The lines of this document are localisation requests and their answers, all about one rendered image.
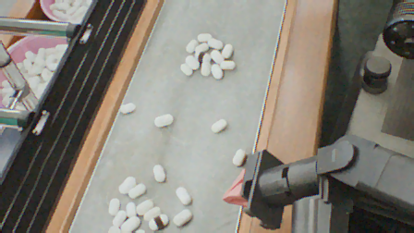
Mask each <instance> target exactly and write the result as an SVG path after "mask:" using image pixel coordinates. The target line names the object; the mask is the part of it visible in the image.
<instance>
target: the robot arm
mask: <svg viewBox="0 0 414 233"><path fill-rule="evenodd" d="M363 192H364V193H365V194H367V195H368V196H369V195H371V196H372V197H373V198H375V199H376V200H379V201H381V202H384V203H387V204H388V203H389V204H391V205H392V206H394V207H397V208H398V209H400V210H402V211H405V212H407V213H408V214H409V215H414V159H413V158H411V157H407V156H406V155H404V154H402V153H397V152H396V151H393V150H391V149H386V148H384V147H383V146H381V145H379V144H377V143H376V142H374V141H368V140H365V139H363V138H361V137H357V136H355V135H346V136H344V137H341V138H339V140H337V141H335V143H334V144H333V145H327V146H325V147H322V148H321V149H318V154H317V155H314V156H312V157H309V158H305V159H300V160H297V161H295V162H292V163H286V164H285V163H283V162H282V161H280V159H277V158H276V157H275V156H274V155H273V154H271V153H270V152H268V151H267V150H262V151H258V152H257V153H254V154H250V159H249V161H248V164H247V167H246V168H245V169H243V170H242V172H241V173H240V175H239V176H238V177H237V180H235V182H234V183H233V184H232V186H231V187H230V189H229V190H227V192H226V193H225V194H224V196H223V200H224V202H227V203H231V204H234V205H238V206H246V207H247V208H244V209H243V210H244V213H245V215H249V216H250V217H256V218H258V219H260V224H259V225H260V227H263V228H265V229H266V230H267V229H271V230H276V229H279V228H280V226H281V223H282V218H283V214H284V206H285V205H292V222H291V233H347V229H348V219H349V214H350V213H353V194H354V193H355V194H360V193H363Z"/></svg>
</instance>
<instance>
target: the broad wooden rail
mask: <svg viewBox="0 0 414 233"><path fill-rule="evenodd" d="M337 10H338V0H287V3H286V10H285V13H284V20H283V24H282V28H281V30H280V34H279V37H280V38H279V42H278V45H277V48H276V52H275V60H274V66H273V69H272V73H271V74H272V76H271V80H270V84H269V87H268V91H267V98H266V102H265V105H264V108H263V112H262V123H261V125H260V129H259V133H258V140H257V143H256V147H255V151H254V153H257V152H258V151H262V150H267V151H268V152H270V153H271V154H273V155H274V156H275V157H276V158H277V159H280V161H282V162H283V163H285V164H286V163H292V162H295V161H297V160H300V159H305V158H309V157H312V156H314V155H317V154H318V149H320V143H321V137H322V132H323V115H324V108H325V103H326V97H327V85H328V80H329V74H330V67H331V56H332V51H333V44H334V38H335V22H336V16H337ZM244 208H247V207H246V206H243V207H242V210H241V215H240V221H239V225H238V228H237V233H291V222H292V205H285V206H284V214H283V218H282V223H281V226H280V228H279V229H276V230H271V229H267V230H266V229H265V228H263V227H260V225H259V224H260V219H258V218H256V217H250V216H249V215H245V213H244V210H243V209H244Z"/></svg>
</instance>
